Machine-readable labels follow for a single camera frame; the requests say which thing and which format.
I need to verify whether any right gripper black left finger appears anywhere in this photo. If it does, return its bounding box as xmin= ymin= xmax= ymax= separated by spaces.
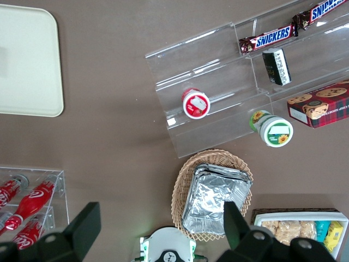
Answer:
xmin=0 ymin=201 xmax=102 ymax=262

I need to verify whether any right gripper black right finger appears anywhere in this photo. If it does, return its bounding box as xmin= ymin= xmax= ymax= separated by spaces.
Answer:
xmin=217 ymin=201 xmax=336 ymax=262

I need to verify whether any aluminium foil tray stack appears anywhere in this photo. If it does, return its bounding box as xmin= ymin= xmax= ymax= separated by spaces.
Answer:
xmin=181 ymin=163 xmax=254 ymax=236

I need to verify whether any dark woven basket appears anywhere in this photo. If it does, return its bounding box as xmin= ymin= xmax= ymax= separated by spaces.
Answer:
xmin=250 ymin=208 xmax=342 ymax=228

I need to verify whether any white rectangular snack tray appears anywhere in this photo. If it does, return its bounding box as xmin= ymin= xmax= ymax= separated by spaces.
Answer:
xmin=254 ymin=212 xmax=349 ymax=260

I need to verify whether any light wicker basket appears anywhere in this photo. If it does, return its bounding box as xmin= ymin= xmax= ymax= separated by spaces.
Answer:
xmin=171 ymin=148 xmax=255 ymax=242

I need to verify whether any beige plastic serving tray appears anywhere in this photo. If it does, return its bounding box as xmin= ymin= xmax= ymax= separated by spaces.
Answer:
xmin=0 ymin=4 xmax=65 ymax=118

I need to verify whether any rice cracker packet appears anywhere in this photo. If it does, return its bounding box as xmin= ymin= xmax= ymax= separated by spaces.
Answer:
xmin=261 ymin=219 xmax=281 ymax=240
xmin=275 ymin=219 xmax=301 ymax=246
xmin=299 ymin=220 xmax=318 ymax=241

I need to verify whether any red Coca-Cola bottle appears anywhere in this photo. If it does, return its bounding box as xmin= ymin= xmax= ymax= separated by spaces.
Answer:
xmin=0 ymin=174 xmax=30 ymax=211
xmin=11 ymin=213 xmax=49 ymax=251
xmin=4 ymin=175 xmax=59 ymax=231

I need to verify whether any clear acrylic bottle rack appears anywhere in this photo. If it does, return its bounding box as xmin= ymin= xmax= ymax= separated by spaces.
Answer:
xmin=0 ymin=166 xmax=70 ymax=248

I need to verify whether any teal snack packet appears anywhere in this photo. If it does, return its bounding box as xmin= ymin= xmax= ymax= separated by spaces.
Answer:
xmin=314 ymin=220 xmax=332 ymax=243

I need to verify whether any yellow snack packet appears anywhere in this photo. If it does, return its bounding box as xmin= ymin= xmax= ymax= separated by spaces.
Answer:
xmin=323 ymin=221 xmax=344 ymax=253

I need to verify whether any green sunflower yogurt cup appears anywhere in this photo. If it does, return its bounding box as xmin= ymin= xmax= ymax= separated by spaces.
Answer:
xmin=248 ymin=110 xmax=294 ymax=148

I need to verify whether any red strawberry yogurt cup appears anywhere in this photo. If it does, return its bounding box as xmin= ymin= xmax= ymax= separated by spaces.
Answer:
xmin=182 ymin=87 xmax=211 ymax=120

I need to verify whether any red tartan cookie box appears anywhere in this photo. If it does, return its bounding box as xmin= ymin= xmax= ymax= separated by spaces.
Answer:
xmin=286 ymin=80 xmax=349 ymax=129

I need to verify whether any clear acrylic stepped stand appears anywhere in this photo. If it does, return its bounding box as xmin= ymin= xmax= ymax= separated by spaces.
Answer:
xmin=233 ymin=0 xmax=349 ymax=132
xmin=145 ymin=21 xmax=274 ymax=159

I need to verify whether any small black chocolate box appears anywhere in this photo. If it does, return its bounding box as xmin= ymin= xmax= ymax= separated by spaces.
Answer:
xmin=262 ymin=48 xmax=292 ymax=87

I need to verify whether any Snickers chocolate bar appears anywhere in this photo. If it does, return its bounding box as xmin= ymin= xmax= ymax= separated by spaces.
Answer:
xmin=292 ymin=0 xmax=349 ymax=31
xmin=238 ymin=23 xmax=299 ymax=56

